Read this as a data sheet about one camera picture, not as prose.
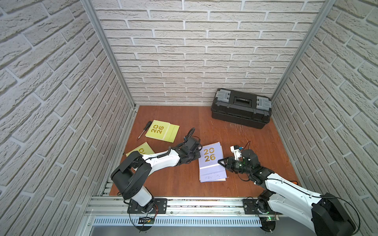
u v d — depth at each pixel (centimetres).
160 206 74
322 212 41
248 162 64
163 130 103
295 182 81
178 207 76
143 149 94
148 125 106
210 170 82
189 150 68
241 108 96
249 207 73
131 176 43
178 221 77
